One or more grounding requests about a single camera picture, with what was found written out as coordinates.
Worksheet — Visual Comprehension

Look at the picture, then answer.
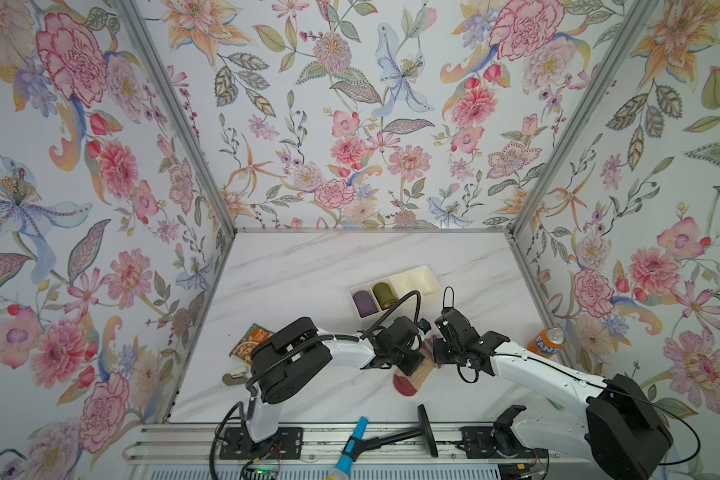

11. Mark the beige pink purple striped sock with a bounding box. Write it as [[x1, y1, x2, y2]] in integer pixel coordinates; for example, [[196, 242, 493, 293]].
[[393, 337, 440, 397]]

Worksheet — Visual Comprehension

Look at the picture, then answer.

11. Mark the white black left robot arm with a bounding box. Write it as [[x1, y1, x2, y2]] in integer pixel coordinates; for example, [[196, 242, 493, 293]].
[[208, 290, 430, 479]]

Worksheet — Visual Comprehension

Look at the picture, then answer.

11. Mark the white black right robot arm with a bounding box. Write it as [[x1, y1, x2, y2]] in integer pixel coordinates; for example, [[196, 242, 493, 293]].
[[434, 307, 674, 479]]

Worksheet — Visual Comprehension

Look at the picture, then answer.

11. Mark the rolled green sock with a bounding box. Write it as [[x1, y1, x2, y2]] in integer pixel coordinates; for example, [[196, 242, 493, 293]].
[[372, 282, 399, 310]]

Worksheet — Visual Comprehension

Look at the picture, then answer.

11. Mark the rolled purple sock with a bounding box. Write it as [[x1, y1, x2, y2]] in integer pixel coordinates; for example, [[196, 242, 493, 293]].
[[352, 290, 379, 318]]

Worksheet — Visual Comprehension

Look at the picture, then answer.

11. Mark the cream divided organizer tray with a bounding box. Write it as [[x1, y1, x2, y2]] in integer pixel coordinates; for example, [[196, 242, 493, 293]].
[[348, 265, 443, 322]]

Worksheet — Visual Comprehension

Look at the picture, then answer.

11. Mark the green packet on table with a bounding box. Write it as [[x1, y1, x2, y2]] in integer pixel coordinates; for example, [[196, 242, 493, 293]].
[[229, 323, 273, 365]]

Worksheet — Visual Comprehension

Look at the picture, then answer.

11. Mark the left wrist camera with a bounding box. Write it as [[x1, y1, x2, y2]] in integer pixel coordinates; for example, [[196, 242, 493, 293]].
[[417, 319, 431, 334]]

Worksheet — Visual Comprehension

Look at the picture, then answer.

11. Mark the blue handled black tool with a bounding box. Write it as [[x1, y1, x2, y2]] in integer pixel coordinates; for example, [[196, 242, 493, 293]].
[[326, 404, 439, 480]]

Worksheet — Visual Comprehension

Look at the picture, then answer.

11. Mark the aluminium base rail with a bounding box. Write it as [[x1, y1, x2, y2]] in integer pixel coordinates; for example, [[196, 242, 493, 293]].
[[123, 422, 607, 479]]

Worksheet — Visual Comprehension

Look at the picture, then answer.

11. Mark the aluminium corner post left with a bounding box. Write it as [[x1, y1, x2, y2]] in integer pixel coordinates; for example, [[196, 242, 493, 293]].
[[113, 0, 236, 239]]

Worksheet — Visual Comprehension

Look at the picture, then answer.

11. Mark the aluminium corner post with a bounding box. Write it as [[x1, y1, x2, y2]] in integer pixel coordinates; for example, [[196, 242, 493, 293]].
[[113, 0, 236, 239], [507, 0, 656, 240]]

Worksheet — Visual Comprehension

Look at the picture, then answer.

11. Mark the aluminium corner post right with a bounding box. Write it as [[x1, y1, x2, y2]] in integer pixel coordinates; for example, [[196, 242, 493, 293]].
[[507, 0, 656, 240]]

